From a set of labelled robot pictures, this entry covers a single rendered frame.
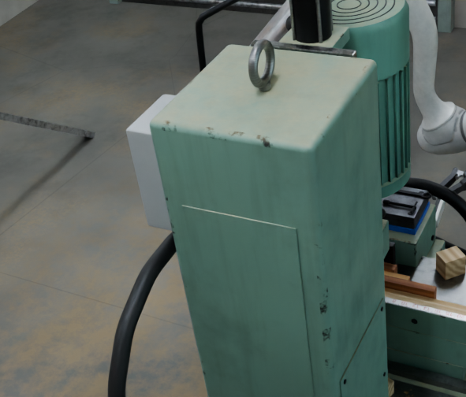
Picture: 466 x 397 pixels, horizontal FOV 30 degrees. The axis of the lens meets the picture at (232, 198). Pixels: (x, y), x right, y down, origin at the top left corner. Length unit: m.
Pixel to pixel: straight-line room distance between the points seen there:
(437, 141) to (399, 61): 1.06
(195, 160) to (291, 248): 0.16
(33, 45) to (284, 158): 4.29
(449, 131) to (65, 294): 1.58
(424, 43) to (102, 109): 2.46
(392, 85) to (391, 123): 0.06
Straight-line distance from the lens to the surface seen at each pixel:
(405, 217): 1.70
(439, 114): 2.33
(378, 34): 1.26
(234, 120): 1.03
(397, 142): 1.38
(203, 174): 1.06
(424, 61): 2.20
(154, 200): 1.18
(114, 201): 3.64
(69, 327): 3.10
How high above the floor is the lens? 2.04
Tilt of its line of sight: 35 degrees down
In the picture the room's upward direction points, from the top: 9 degrees counter-clockwise
